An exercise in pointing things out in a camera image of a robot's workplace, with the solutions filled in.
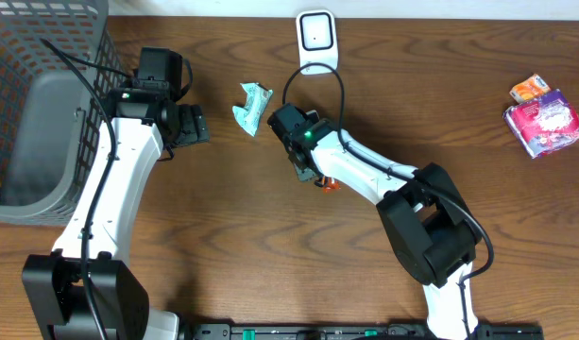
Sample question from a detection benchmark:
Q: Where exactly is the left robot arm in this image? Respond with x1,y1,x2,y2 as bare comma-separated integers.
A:
22,47,210,340

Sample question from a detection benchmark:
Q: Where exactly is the pink purple snack bag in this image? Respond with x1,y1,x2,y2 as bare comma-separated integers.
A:
503,89,579,159

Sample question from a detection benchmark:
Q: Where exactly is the black right camera cable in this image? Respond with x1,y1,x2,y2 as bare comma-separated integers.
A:
281,61,496,340

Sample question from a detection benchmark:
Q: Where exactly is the orange tissue pack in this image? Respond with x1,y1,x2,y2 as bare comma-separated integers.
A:
509,74,552,103

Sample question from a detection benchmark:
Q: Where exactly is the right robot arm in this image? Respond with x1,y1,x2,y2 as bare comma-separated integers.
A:
267,104,483,339

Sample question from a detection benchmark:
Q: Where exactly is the white barcode scanner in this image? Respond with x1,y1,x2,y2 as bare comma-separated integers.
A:
296,9,339,76

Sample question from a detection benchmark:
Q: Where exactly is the grey plastic mesh basket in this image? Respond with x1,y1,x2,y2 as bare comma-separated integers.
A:
0,0,124,225

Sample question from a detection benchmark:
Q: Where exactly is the teal green snack packet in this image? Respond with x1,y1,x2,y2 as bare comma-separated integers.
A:
232,82,274,137

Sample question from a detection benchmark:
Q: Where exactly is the black left camera cable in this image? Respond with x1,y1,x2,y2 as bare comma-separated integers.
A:
39,37,134,340

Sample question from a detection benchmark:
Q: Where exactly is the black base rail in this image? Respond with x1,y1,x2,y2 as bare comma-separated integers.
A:
178,323,544,340

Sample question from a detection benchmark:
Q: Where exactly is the red brown snack packet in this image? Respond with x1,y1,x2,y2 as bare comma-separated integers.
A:
322,177,340,193

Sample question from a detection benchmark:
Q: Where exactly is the black camera cable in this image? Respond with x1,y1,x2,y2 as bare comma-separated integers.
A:
39,37,134,340
281,61,496,340

